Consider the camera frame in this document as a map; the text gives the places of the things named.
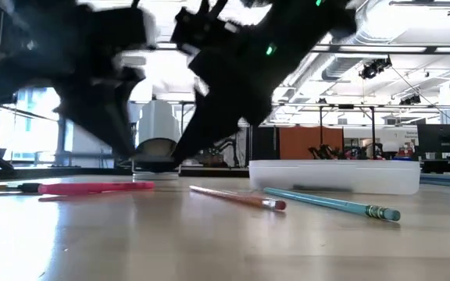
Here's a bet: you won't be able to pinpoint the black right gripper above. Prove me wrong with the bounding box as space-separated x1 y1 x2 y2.
172 0 316 164

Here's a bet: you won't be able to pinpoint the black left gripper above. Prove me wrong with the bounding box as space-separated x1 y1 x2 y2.
0 0 158 157

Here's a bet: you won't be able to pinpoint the pink highlighter pen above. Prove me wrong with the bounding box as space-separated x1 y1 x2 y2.
37 180 156 197

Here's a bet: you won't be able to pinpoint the orange wooden pencil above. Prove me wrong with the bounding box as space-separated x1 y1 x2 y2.
188 184 288 212

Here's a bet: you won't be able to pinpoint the black pen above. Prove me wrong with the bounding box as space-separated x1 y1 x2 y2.
0 182 43 194

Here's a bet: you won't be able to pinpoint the clear plastic supply box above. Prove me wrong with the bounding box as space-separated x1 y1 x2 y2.
248 158 422 196

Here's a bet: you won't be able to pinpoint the teal pencil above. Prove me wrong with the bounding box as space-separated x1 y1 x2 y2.
263 187 402 222

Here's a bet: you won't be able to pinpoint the white cylindrical canister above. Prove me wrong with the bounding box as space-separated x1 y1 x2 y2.
132 99 182 181

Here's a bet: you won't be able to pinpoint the black panel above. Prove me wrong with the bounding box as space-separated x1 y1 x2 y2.
251 126 280 161

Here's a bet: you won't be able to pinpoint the background robot arms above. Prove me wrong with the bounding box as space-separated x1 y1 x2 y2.
308 143 345 161

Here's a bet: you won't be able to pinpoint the black ceiling spotlight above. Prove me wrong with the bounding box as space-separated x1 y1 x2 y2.
359 56 393 80
399 94 422 106

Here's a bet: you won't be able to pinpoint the long ceiling light strip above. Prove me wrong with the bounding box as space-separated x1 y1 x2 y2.
310 44 450 55

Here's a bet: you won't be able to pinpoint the black computer monitor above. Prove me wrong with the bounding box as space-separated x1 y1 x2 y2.
416 123 450 160

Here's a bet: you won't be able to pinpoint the orange partition wall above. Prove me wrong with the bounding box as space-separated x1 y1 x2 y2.
279 126 345 161

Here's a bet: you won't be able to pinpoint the black metal rack frame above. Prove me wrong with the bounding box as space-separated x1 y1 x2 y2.
317 103 377 159

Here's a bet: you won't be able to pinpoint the silver ceiling duct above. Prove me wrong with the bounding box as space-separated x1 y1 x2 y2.
287 0 392 102

